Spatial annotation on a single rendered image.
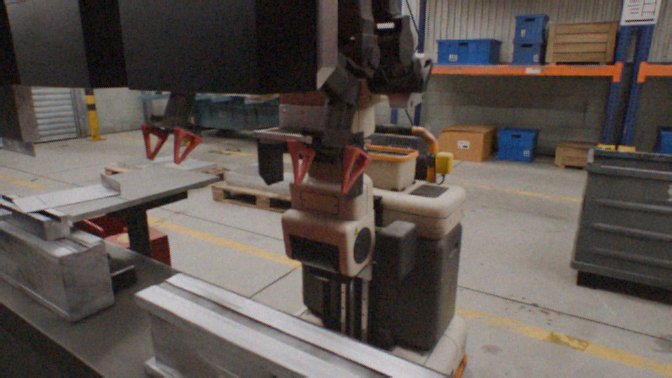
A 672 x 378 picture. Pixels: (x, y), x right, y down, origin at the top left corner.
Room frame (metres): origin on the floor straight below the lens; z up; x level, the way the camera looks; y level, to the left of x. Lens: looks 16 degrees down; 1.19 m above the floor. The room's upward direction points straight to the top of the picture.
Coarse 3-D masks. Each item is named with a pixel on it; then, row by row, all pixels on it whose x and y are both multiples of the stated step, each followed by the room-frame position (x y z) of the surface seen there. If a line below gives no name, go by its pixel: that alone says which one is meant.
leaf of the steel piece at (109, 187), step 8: (104, 176) 0.68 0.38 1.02; (104, 184) 0.69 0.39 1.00; (112, 184) 0.66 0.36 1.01; (56, 192) 0.64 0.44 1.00; (64, 192) 0.64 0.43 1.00; (72, 192) 0.64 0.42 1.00; (80, 192) 0.64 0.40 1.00; (88, 192) 0.64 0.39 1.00; (96, 192) 0.64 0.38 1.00; (104, 192) 0.64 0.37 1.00; (112, 192) 0.64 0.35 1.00; (120, 192) 0.64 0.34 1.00; (40, 200) 0.61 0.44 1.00; (48, 200) 0.60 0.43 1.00; (56, 200) 0.60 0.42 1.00; (64, 200) 0.60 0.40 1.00; (72, 200) 0.60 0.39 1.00; (80, 200) 0.60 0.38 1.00; (88, 200) 0.60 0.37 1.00
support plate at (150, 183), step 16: (112, 176) 0.76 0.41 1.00; (128, 176) 0.76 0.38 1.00; (144, 176) 0.76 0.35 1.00; (160, 176) 0.76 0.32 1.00; (176, 176) 0.76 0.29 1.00; (192, 176) 0.76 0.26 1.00; (208, 176) 0.76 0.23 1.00; (32, 192) 0.65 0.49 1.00; (48, 192) 0.65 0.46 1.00; (128, 192) 0.65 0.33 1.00; (144, 192) 0.65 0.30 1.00; (160, 192) 0.65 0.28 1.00; (176, 192) 0.68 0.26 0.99; (64, 208) 0.57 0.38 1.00; (80, 208) 0.57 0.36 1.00; (96, 208) 0.57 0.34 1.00; (112, 208) 0.58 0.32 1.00
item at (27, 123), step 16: (0, 96) 0.56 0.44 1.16; (16, 96) 0.54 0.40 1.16; (0, 112) 0.57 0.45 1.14; (16, 112) 0.54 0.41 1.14; (32, 112) 0.55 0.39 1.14; (0, 128) 0.57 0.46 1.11; (16, 128) 0.55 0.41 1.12; (32, 128) 0.55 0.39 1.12; (16, 144) 0.57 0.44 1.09; (32, 144) 0.55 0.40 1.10
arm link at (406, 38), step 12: (372, 0) 0.89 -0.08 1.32; (384, 0) 0.87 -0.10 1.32; (396, 0) 0.91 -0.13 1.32; (384, 12) 0.88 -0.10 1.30; (396, 12) 0.89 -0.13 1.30; (396, 24) 0.87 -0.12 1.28; (408, 24) 0.89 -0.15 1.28; (396, 36) 0.87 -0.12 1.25; (408, 36) 0.90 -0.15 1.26; (396, 48) 0.86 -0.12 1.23; (408, 48) 0.90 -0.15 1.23; (396, 60) 0.87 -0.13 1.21; (408, 60) 0.90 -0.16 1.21
